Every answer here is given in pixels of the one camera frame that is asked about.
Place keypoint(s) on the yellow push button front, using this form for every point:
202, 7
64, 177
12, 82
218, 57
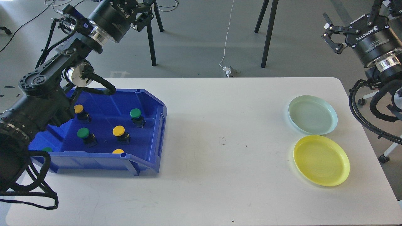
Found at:
118, 151

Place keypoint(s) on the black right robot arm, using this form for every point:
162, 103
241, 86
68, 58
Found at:
385, 77

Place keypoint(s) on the green push button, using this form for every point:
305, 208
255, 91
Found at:
137, 118
47, 149
87, 137

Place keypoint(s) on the light green plastic plate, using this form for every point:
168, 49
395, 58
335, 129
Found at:
312, 115

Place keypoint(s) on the blue plastic storage bin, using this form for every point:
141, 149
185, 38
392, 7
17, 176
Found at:
141, 154

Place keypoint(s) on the black tripod leg right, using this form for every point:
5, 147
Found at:
273, 12

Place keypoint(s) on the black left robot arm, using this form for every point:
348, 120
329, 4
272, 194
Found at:
52, 89

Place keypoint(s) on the white power plug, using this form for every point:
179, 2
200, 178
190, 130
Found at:
230, 72

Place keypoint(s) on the yellow plastic plate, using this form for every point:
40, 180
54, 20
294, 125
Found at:
321, 160

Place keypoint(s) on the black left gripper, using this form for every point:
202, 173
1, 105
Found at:
116, 17

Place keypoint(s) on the yellow push button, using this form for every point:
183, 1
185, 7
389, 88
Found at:
118, 151
81, 114
122, 136

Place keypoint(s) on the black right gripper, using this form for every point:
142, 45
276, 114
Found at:
369, 36

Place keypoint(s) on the black tripod leg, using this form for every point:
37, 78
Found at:
153, 5
273, 12

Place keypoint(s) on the black tripod leg left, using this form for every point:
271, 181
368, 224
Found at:
153, 5

